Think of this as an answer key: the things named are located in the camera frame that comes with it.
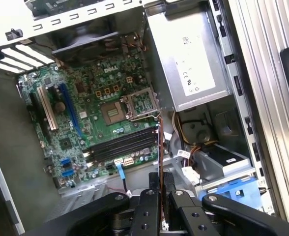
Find blue plastic drive latch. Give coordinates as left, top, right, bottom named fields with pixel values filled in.
left=197, top=176, right=267, bottom=214

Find green motherboard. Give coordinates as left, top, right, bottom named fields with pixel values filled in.
left=16, top=53, right=164, bottom=190

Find white expansion slot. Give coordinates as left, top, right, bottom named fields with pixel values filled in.
left=37, top=85, right=59, bottom=131

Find CPU socket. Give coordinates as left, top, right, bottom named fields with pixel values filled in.
left=100, top=101, right=126, bottom=126

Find green RAM stick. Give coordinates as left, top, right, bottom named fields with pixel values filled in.
left=156, top=115, right=171, bottom=232

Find grey power supply unit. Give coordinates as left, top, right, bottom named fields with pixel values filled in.
left=144, top=8, right=233, bottom=113

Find orange red drive wires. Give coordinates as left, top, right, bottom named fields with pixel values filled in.
left=190, top=140, right=219, bottom=154

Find wire locking lever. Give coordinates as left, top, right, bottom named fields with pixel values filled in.
left=128, top=92, right=164, bottom=122

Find black expansion slot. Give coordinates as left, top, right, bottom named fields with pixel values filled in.
left=29, top=91, right=46, bottom=135

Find black RAM slot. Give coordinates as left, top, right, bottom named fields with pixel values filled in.
left=87, top=137, right=160, bottom=161
left=88, top=144, right=160, bottom=166
left=87, top=125, right=160, bottom=151
left=87, top=131, right=160, bottom=156

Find grey parts rack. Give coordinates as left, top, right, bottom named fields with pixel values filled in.
left=24, top=0, right=145, bottom=17

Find blue data cable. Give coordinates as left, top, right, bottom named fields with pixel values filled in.
left=116, top=163, right=133, bottom=197

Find black case fan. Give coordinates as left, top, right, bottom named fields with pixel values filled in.
left=51, top=18, right=122, bottom=63

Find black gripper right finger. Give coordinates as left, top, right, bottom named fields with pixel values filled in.
left=163, top=172, right=289, bottom=236

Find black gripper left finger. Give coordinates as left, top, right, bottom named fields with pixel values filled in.
left=20, top=172, right=160, bottom=236

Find black PC case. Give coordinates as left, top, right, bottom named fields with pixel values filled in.
left=0, top=0, right=287, bottom=236

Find metal socket cover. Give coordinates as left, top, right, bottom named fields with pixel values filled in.
left=119, top=87, right=160, bottom=121

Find blue expansion slot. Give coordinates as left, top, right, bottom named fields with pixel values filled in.
left=59, top=83, right=83, bottom=138

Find grey metal drive cage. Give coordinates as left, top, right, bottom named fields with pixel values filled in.
left=198, top=144, right=270, bottom=222

